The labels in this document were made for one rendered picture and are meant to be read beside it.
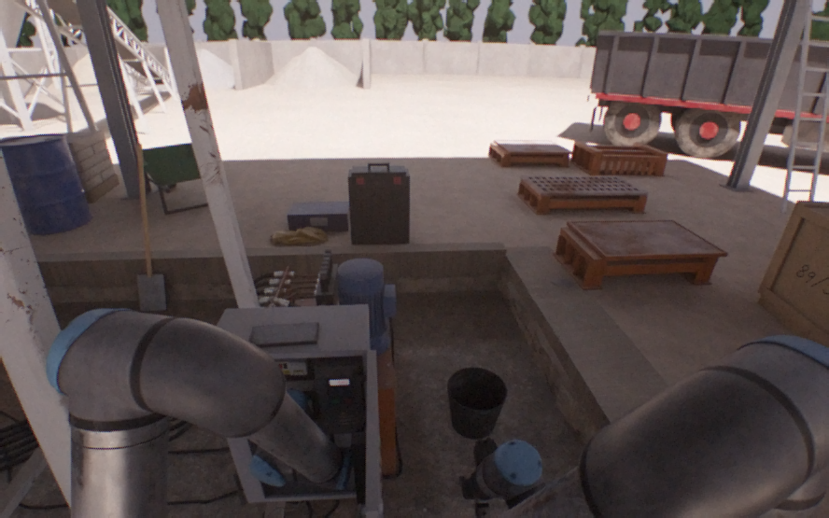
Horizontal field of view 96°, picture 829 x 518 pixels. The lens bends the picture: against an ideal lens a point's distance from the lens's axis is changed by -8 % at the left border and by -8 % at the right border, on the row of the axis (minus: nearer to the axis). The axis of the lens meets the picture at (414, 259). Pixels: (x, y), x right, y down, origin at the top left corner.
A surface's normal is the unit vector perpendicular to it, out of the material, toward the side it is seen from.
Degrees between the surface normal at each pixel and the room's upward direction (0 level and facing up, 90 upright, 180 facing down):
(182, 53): 91
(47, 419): 81
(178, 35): 91
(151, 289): 70
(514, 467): 19
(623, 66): 90
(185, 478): 0
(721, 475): 56
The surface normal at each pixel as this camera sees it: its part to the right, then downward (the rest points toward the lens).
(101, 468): 0.25, 0.04
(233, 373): 0.69, -0.32
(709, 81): -0.47, 0.40
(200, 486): 0.01, -0.89
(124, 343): -0.07, -0.57
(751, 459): -0.19, -0.22
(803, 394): 0.19, -0.62
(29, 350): 0.09, 0.30
